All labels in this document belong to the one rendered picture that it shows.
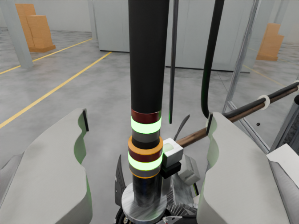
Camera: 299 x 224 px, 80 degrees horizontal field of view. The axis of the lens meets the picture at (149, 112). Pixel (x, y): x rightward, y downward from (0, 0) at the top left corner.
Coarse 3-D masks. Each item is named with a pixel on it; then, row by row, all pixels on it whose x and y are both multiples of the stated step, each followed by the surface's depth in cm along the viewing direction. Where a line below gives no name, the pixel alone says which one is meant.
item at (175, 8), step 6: (174, 0) 14; (174, 6) 14; (174, 12) 14; (174, 18) 15; (174, 24) 15; (174, 30) 15; (174, 36) 15; (174, 42) 15; (174, 48) 16; (174, 54) 16; (174, 60) 16; (174, 66) 17; (174, 72) 17
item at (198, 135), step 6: (288, 90) 44; (294, 90) 45; (276, 96) 41; (282, 96) 42; (270, 102) 39; (252, 108) 36; (258, 108) 37; (240, 114) 34; (246, 114) 35; (234, 120) 33; (198, 132) 28; (204, 132) 29; (186, 138) 27; (192, 138) 27; (198, 138) 28; (180, 144) 26; (186, 144) 27
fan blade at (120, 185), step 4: (120, 156) 79; (120, 160) 77; (120, 164) 75; (120, 168) 73; (116, 172) 81; (120, 172) 73; (116, 176) 81; (120, 176) 72; (120, 180) 72; (116, 184) 80; (120, 184) 71; (124, 184) 65; (116, 188) 80; (120, 188) 71; (124, 188) 65; (120, 192) 73; (116, 196) 80; (120, 196) 74; (116, 200) 80; (120, 200) 75; (120, 204) 76
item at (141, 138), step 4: (132, 128) 20; (132, 132) 20; (136, 132) 20; (156, 132) 20; (136, 136) 20; (140, 136) 20; (144, 136) 20; (148, 136) 20; (152, 136) 20; (156, 136) 20; (140, 140) 20; (144, 140) 20; (148, 140) 20; (152, 140) 20
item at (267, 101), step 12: (216, 0) 19; (216, 12) 19; (216, 24) 20; (216, 36) 20; (204, 72) 23; (204, 84) 23; (204, 96) 24; (264, 96) 38; (204, 108) 26; (240, 108) 33; (264, 108) 38
